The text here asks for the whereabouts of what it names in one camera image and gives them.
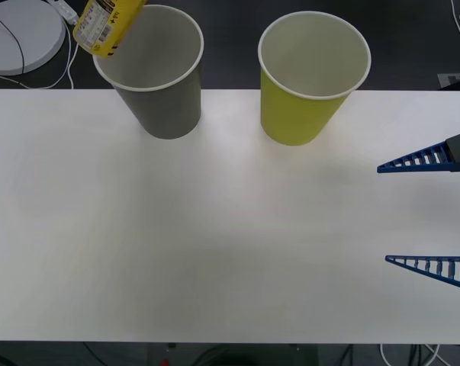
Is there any grey marker board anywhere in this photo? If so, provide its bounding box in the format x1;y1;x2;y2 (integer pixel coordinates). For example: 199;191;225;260
436;73;460;92

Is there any white round disc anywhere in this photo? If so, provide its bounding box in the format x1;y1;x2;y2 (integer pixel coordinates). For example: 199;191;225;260
0;0;67;77

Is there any grey plastic waste bin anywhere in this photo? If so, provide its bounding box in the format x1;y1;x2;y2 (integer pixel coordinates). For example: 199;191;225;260
92;5;205;140

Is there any white power strip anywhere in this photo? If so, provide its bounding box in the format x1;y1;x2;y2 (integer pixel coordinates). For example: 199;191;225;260
46;0;80;25

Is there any white power strip cable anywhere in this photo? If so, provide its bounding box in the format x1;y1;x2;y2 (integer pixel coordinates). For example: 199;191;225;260
0;21;82;91

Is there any thin black cable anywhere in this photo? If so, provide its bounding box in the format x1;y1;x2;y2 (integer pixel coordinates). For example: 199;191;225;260
0;7;27;75

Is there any yellow-green plastic waste bin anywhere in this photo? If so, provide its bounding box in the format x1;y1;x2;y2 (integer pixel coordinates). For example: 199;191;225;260
257;11;372;147

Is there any yellow bottle with black cap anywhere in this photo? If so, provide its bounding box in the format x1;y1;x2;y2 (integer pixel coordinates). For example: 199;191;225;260
72;0;149;60

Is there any white cable under table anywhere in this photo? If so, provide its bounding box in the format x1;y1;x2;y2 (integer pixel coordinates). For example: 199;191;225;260
379;342;449;366

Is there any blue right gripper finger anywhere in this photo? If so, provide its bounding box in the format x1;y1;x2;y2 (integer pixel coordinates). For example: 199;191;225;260
376;132;460;175
384;254;460;294

